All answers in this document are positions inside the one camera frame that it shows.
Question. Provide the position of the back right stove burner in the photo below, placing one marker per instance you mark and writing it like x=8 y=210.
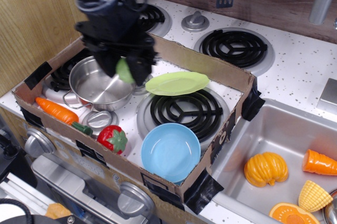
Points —
x=243 y=48

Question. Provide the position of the orange toy fruit slice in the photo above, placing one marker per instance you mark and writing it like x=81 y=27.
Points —
x=291 y=213

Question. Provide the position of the front right stove burner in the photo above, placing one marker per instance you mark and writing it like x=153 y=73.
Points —
x=203 y=112

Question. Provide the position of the silver stovetop knob back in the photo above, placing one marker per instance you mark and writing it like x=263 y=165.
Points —
x=195 y=22

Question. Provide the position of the silver stovetop knob middle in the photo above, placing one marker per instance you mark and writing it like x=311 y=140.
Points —
x=141 y=90

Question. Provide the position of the cardboard fence box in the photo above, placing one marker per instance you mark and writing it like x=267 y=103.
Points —
x=199 y=187

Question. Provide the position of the silver oven knob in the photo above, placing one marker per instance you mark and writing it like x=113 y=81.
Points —
x=38 y=144
x=134 y=202

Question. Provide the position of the silver sink basin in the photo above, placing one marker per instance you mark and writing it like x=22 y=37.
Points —
x=280 y=129

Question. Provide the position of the silver oven knob right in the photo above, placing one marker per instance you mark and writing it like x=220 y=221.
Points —
x=134 y=202

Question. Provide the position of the silver stovetop knob front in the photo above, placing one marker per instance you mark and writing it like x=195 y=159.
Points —
x=97 y=121

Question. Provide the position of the orange toy pumpkin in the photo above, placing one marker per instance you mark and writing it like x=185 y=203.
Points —
x=266 y=168

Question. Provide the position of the grey faucet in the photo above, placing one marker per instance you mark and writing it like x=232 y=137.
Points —
x=319 y=11

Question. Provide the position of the back left stove burner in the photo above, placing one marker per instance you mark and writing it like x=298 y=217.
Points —
x=154 y=20

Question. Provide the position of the front left stove burner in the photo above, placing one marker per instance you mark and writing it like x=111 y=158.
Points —
x=56 y=85

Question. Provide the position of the blue plastic bowl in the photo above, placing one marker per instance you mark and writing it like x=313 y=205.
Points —
x=170 y=151

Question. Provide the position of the silver stovetop knob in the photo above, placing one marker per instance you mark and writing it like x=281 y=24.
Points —
x=97 y=121
x=141 y=90
x=195 y=22

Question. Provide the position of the orange toy carrot piece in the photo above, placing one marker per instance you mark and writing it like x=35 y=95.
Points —
x=314 y=162

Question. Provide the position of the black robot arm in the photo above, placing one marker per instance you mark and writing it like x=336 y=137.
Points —
x=112 y=31

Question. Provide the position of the silver pot rim corner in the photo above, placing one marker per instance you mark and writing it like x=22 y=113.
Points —
x=329 y=211

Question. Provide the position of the yellow sponge piece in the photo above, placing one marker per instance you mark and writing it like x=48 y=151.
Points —
x=56 y=211

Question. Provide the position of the silver oven door handle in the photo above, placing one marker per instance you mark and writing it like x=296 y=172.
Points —
x=72 y=187

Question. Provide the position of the green plastic plate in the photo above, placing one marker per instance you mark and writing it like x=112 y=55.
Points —
x=177 y=83

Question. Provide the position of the red toy strawberry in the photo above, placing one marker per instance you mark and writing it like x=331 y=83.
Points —
x=113 y=138

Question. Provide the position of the yellow toy corn piece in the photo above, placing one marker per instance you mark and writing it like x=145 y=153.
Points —
x=313 y=197

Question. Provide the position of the stove burner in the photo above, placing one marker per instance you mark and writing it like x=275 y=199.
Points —
x=56 y=85
x=243 y=48
x=203 y=112
x=154 y=20

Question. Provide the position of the stainless steel pot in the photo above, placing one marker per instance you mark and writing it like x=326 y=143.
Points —
x=96 y=89

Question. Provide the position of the silver oven knob left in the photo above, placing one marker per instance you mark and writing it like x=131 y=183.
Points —
x=38 y=144

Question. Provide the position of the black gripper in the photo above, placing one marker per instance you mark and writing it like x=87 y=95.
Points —
x=112 y=31

